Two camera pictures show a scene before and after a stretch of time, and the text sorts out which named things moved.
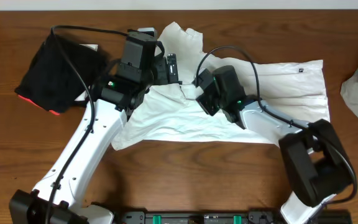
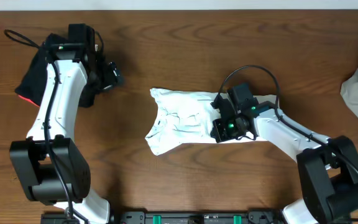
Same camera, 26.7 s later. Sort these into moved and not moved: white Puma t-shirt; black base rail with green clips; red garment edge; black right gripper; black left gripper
Moved: white Puma t-shirt; black right gripper; black left gripper
Not moved: red garment edge; black base rail with green clips
